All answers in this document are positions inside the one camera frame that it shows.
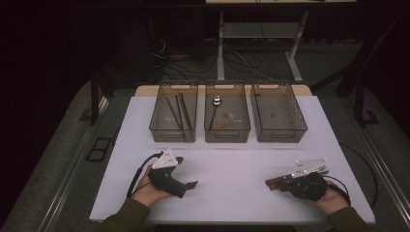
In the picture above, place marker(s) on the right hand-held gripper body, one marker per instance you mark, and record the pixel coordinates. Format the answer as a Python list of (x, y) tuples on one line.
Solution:
[(309, 188)]

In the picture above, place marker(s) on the person's right hand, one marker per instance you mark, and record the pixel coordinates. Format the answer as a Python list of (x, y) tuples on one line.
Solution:
[(333, 201)]

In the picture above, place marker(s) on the translucent brown plastic bin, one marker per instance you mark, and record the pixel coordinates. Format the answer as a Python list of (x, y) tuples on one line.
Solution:
[(277, 111), (237, 106), (161, 116)]

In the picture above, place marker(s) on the person's left hand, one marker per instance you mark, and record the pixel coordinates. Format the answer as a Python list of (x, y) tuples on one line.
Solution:
[(148, 193)]

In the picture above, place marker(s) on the white table mat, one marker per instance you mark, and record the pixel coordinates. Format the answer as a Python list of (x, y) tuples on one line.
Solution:
[(232, 199)]

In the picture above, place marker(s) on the black metal stand with brace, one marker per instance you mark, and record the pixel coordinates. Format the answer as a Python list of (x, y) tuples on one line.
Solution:
[(360, 103)]

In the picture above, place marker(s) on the aluminium floor rail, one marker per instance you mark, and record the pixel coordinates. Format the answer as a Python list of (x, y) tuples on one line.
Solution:
[(69, 180), (386, 175)]

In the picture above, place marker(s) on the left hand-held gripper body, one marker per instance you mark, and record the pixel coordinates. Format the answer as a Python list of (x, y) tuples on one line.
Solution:
[(164, 180)]

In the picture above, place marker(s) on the white metal desk frame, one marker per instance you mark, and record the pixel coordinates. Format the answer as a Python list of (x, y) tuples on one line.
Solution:
[(220, 58)]

